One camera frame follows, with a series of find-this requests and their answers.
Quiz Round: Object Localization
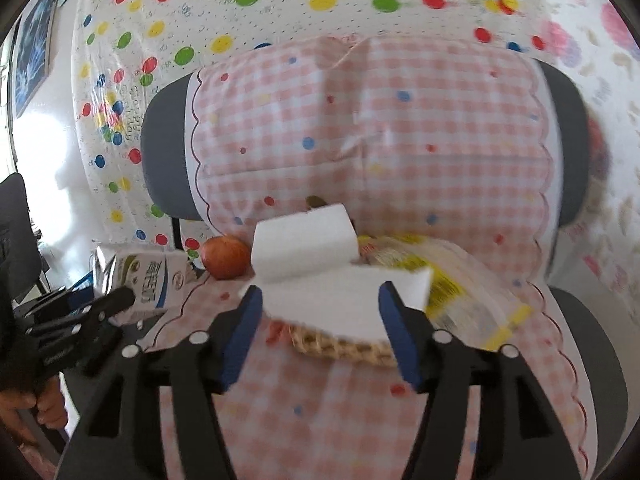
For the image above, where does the white foam block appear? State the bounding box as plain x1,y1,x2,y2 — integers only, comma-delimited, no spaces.
239,262,435,343
250,203,360,283

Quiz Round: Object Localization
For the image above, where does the person's left hand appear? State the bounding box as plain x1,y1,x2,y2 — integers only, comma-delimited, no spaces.
0,389,69,443

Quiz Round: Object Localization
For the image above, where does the orange ball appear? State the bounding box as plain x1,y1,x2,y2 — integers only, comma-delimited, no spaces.
201,236,251,280

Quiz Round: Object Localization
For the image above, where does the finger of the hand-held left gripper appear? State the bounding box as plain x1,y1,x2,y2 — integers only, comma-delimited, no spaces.
80,321,125,377
89,286,137,323

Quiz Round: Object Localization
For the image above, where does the yellow printed plastic bag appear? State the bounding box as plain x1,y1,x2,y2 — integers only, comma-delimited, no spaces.
357,234,533,353

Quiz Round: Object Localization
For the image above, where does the pink checked cloth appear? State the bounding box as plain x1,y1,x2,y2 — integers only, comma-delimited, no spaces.
140,35,591,480

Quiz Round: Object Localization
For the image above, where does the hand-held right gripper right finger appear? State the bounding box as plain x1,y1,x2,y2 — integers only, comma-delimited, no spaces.
377,280,583,480

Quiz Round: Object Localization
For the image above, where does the black chair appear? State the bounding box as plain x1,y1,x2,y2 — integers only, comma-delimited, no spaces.
0,172,47,306

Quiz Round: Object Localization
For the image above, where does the floral cloth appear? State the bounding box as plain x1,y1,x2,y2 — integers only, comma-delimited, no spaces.
525,0,640,311

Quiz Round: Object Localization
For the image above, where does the white green milk carton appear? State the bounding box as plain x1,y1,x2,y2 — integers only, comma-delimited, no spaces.
92,246,193,318

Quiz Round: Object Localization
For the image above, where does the woven bamboo basket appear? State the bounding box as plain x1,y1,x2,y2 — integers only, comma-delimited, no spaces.
290,322,401,368

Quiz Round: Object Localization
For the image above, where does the blue wall poster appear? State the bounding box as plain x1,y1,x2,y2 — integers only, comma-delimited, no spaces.
12,0,68,118

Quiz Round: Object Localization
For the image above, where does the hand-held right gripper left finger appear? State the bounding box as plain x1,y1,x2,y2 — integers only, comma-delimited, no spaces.
60,285,264,480

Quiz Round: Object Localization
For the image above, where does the polka dot cloth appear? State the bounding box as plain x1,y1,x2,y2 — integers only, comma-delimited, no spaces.
70,0,551,261

